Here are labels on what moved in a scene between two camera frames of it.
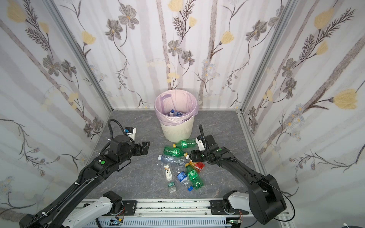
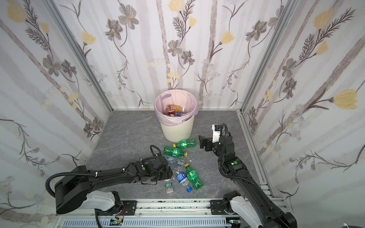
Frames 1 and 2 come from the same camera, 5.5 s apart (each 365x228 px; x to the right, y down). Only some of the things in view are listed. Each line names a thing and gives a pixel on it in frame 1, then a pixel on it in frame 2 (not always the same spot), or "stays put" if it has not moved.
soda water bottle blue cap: [174, 113] stays put
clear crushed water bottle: [172, 160] stays put
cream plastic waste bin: [181, 133] stays put
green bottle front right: [195, 176] stays put
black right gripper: [200, 155] -> [207, 143]
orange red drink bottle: [197, 166] -> [171, 109]
